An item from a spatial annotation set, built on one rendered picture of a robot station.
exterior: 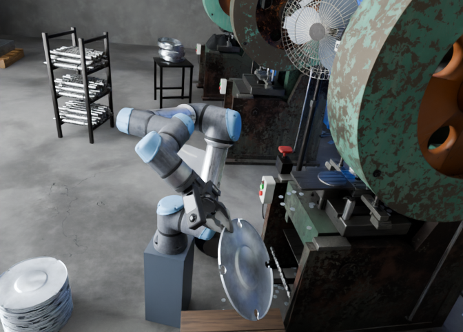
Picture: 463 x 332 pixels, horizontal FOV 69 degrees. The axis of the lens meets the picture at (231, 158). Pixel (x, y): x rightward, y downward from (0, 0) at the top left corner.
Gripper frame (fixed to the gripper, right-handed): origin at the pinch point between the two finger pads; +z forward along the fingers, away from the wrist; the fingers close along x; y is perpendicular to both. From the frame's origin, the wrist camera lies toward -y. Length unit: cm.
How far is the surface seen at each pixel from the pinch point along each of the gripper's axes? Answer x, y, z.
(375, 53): -57, 4, -18
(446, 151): -61, 20, 25
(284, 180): 0, 72, 34
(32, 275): 106, 27, -15
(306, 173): -15, 57, 29
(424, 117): -60, 16, 9
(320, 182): -19, 51, 33
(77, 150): 165, 182, -40
